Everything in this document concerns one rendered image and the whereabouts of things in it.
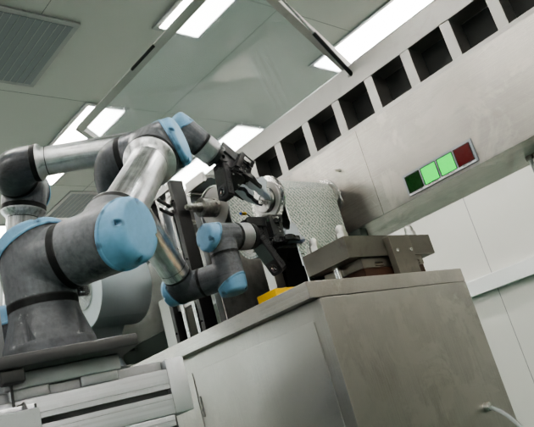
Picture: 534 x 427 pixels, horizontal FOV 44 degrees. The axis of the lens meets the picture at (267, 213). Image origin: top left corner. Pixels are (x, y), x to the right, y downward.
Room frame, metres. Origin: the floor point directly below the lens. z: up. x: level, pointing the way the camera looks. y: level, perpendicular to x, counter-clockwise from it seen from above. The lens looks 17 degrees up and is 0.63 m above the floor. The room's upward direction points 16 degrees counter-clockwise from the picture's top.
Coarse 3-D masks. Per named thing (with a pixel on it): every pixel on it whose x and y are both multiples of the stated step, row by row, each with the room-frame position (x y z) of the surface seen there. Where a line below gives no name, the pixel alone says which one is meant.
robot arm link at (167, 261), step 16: (112, 144) 1.32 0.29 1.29; (96, 160) 1.35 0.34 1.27; (112, 160) 1.32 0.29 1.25; (96, 176) 1.36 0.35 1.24; (112, 176) 1.34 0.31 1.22; (160, 224) 1.52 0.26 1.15; (160, 240) 1.52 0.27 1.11; (160, 256) 1.55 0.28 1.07; (176, 256) 1.58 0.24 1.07; (160, 272) 1.59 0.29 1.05; (176, 272) 1.60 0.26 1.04; (192, 272) 1.65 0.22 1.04; (176, 288) 1.63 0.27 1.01; (192, 288) 1.64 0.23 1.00; (176, 304) 1.68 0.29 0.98
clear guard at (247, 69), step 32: (224, 0) 1.85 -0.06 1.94; (256, 0) 1.84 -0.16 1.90; (192, 32) 1.98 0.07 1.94; (224, 32) 1.96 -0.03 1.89; (256, 32) 1.95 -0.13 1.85; (288, 32) 1.93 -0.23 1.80; (160, 64) 2.12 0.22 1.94; (192, 64) 2.10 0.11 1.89; (224, 64) 2.08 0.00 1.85; (256, 64) 2.06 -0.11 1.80; (288, 64) 2.04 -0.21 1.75; (320, 64) 2.02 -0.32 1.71; (128, 96) 2.28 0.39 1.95; (160, 96) 2.25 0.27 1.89; (192, 96) 2.23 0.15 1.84; (224, 96) 2.21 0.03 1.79; (256, 96) 2.18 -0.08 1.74; (288, 96) 2.16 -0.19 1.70; (96, 128) 2.46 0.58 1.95; (128, 128) 2.43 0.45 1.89; (224, 128) 2.35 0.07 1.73; (256, 128) 2.32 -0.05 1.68; (192, 160) 2.54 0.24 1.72
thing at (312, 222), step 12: (288, 216) 1.85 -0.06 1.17; (300, 216) 1.88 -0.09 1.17; (312, 216) 1.92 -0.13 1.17; (324, 216) 1.96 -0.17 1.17; (336, 216) 2.00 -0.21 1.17; (300, 228) 1.87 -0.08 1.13; (312, 228) 1.91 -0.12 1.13; (324, 228) 1.95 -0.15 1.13; (324, 240) 1.93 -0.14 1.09; (300, 252) 1.85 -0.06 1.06
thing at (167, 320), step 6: (162, 300) 2.45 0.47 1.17; (162, 306) 2.45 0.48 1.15; (168, 306) 2.43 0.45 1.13; (162, 312) 2.46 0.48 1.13; (168, 312) 2.43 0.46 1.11; (186, 312) 2.44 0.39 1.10; (192, 312) 2.46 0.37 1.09; (162, 318) 2.47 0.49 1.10; (168, 318) 2.44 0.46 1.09; (192, 318) 2.46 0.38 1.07; (168, 324) 2.45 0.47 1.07; (192, 324) 2.45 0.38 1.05; (168, 330) 2.45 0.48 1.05; (174, 330) 2.43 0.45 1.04; (192, 330) 2.45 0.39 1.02; (168, 336) 2.46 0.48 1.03; (174, 336) 2.43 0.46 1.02; (168, 342) 2.46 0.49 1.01; (174, 342) 2.44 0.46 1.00
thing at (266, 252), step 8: (264, 240) 1.73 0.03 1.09; (256, 248) 1.75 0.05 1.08; (264, 248) 1.73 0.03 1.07; (272, 248) 1.74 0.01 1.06; (264, 256) 1.75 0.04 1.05; (272, 256) 1.74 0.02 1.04; (264, 264) 1.77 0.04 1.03; (272, 264) 1.75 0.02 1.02; (280, 264) 1.75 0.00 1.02; (272, 272) 1.77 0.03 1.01; (280, 272) 1.76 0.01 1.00
